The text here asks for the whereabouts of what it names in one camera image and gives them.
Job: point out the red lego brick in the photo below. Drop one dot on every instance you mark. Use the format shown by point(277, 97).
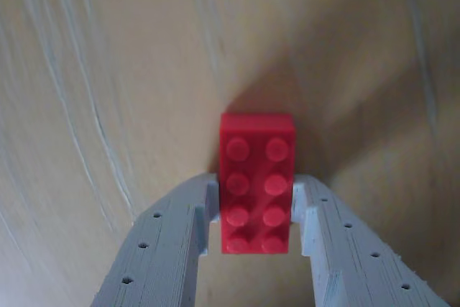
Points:
point(257, 184)

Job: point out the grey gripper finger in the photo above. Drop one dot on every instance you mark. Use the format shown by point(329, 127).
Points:
point(352, 256)
point(161, 249)

